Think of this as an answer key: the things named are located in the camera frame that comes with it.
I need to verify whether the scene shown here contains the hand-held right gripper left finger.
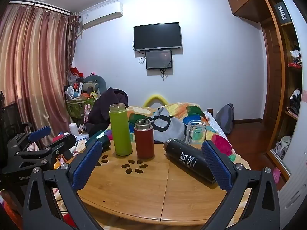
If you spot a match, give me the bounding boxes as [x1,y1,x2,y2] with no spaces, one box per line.
[23,139,103,230]

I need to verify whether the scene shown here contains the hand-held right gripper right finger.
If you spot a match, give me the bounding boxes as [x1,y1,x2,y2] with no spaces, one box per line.
[201,139,281,230]

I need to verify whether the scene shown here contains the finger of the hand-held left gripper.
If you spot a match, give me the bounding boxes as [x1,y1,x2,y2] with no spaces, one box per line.
[7,126,51,152]
[14,133,77,172]

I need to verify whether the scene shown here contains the dark green cup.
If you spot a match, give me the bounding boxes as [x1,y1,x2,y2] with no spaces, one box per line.
[86,130,111,152]

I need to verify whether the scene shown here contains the black thermos cup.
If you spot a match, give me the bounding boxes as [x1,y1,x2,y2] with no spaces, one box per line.
[163,138,220,184]

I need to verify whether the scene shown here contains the clear glass cup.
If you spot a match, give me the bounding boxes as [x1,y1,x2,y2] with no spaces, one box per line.
[186,120,207,145]

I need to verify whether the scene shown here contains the tall green thermos cup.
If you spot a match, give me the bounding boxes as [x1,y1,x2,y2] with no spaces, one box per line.
[109,103,133,156]

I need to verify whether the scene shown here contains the red thermos cup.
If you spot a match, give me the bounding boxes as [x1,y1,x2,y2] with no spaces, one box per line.
[134,119,154,159]

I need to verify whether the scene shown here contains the black chair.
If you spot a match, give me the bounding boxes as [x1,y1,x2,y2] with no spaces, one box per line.
[0,91,33,137]

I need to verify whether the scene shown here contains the green fabric basket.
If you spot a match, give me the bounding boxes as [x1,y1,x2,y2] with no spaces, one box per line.
[66,98,96,118]

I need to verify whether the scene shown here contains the grey backpack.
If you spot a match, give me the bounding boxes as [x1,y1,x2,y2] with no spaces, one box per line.
[215,103,235,135]

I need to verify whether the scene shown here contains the dark purple jacket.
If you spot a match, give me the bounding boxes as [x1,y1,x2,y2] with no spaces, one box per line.
[85,87,129,137]

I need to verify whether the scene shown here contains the pink slipper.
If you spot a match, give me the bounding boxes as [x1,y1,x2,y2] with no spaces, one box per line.
[272,167,281,184]

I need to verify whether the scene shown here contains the colourful printed blanket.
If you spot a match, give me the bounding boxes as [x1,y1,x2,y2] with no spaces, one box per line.
[106,103,251,170]

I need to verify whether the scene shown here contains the grey plush toy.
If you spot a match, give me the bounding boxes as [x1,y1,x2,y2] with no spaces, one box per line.
[83,73,107,94]

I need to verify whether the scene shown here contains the pink striped curtain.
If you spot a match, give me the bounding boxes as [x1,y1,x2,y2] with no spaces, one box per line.
[0,1,79,149]

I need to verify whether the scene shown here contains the round wooden table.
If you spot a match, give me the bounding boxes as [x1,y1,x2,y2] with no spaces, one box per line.
[76,140,251,226]

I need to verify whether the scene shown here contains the wooden wardrobe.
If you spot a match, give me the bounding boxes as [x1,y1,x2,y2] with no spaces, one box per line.
[225,0,307,197]

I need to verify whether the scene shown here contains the small black monitor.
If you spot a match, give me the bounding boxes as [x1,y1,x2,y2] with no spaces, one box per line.
[145,50,173,70]

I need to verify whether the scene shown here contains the white air conditioner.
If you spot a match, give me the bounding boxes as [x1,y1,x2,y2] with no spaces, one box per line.
[79,1,123,28]

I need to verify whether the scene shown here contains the black printed box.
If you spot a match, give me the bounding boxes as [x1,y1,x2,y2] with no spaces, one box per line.
[273,1,292,26]

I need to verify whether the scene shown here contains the yellow foam ring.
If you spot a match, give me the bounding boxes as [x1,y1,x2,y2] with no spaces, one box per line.
[143,95,169,107]

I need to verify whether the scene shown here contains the black wall television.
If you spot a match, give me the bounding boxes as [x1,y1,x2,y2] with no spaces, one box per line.
[133,22,183,52]

